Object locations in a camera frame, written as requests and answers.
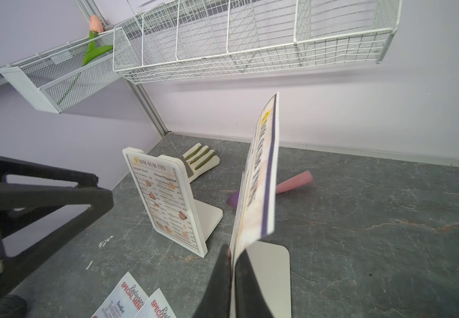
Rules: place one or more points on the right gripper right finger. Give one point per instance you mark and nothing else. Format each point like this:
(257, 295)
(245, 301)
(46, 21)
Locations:
(249, 301)

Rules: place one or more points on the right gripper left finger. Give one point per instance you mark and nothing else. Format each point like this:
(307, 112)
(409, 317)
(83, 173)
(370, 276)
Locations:
(217, 297)

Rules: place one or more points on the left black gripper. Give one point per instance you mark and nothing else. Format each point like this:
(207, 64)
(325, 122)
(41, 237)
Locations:
(28, 193)

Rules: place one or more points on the white menu holder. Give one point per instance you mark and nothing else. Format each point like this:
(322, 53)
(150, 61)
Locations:
(205, 217)
(271, 265)

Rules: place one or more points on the yellow header menu sheet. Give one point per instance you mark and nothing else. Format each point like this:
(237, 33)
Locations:
(163, 198)
(255, 215)

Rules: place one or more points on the red special menu sheet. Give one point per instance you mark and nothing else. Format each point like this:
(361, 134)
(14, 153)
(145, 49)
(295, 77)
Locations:
(126, 300)

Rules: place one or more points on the purple pink spoon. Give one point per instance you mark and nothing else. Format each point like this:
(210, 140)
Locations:
(295, 182)

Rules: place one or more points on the pink artificial tulip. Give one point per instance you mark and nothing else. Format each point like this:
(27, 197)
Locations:
(94, 51)

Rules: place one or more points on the white mesh wall basket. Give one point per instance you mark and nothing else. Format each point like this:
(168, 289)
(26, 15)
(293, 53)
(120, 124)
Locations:
(55, 80)

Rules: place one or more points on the white wire wall rack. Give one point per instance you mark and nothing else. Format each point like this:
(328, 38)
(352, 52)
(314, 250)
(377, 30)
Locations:
(201, 39)

